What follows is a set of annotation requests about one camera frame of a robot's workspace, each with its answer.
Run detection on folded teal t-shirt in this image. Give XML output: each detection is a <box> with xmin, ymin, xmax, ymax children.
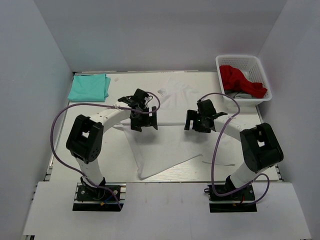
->
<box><xmin>68</xmin><ymin>74</ymin><xmax>111</xmax><ymax>103</ymax></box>

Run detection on red t-shirt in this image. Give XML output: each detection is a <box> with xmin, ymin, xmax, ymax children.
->
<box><xmin>219</xmin><ymin>65</ymin><xmax>268</xmax><ymax>99</ymax></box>

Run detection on grey t-shirt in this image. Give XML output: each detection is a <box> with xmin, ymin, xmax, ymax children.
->
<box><xmin>225</xmin><ymin>90</ymin><xmax>253</xmax><ymax>99</ymax></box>

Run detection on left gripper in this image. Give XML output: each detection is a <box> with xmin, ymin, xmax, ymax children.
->
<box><xmin>130</xmin><ymin>106</ymin><xmax>157</xmax><ymax>132</ymax></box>

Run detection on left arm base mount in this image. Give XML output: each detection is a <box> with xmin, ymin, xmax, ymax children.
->
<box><xmin>72</xmin><ymin>183</ymin><xmax>126</xmax><ymax>212</ymax></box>

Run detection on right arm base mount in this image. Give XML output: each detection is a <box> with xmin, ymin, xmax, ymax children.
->
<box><xmin>203</xmin><ymin>185</ymin><xmax>257</xmax><ymax>213</ymax></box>

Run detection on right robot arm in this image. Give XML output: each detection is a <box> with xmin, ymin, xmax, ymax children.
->
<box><xmin>184</xmin><ymin>99</ymin><xmax>284</xmax><ymax>200</ymax></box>

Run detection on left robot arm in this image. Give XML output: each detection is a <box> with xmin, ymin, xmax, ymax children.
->
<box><xmin>66</xmin><ymin>88</ymin><xmax>160</xmax><ymax>200</ymax></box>

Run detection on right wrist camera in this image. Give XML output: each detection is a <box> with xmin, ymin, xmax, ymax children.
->
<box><xmin>212</xmin><ymin>112</ymin><xmax>228</xmax><ymax>119</ymax></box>

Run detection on white t-shirt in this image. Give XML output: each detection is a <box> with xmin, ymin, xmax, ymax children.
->
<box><xmin>114</xmin><ymin>78</ymin><xmax>219</xmax><ymax>179</ymax></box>

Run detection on white plastic basket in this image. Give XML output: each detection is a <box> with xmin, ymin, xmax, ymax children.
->
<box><xmin>215</xmin><ymin>54</ymin><xmax>272</xmax><ymax>107</ymax></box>

